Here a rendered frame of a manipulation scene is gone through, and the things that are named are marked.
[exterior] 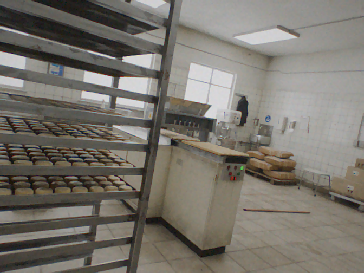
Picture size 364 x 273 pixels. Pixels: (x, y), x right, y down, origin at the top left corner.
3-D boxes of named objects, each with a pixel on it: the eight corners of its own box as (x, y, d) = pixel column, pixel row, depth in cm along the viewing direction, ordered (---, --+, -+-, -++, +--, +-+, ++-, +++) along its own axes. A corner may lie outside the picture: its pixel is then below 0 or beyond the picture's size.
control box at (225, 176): (219, 179, 234) (222, 162, 233) (239, 179, 249) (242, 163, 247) (222, 180, 232) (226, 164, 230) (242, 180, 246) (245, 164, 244)
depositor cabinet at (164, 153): (100, 185, 386) (109, 124, 377) (146, 184, 428) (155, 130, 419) (143, 226, 283) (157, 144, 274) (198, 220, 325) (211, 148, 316)
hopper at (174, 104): (154, 107, 300) (156, 94, 299) (195, 114, 333) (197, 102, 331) (168, 110, 277) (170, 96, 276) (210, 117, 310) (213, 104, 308)
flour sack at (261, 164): (244, 163, 659) (245, 156, 657) (256, 163, 683) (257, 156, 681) (269, 171, 600) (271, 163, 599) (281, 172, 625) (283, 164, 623)
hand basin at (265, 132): (278, 160, 709) (287, 117, 698) (267, 159, 689) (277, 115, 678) (249, 151, 793) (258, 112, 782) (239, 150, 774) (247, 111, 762)
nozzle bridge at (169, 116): (141, 137, 301) (146, 106, 297) (194, 142, 343) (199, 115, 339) (156, 144, 274) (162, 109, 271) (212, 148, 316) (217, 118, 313)
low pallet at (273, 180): (236, 170, 683) (237, 165, 682) (259, 171, 727) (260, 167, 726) (277, 186, 583) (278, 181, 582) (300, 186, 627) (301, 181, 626)
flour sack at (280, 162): (278, 167, 589) (279, 159, 587) (261, 162, 622) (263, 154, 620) (298, 167, 631) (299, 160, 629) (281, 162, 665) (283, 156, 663)
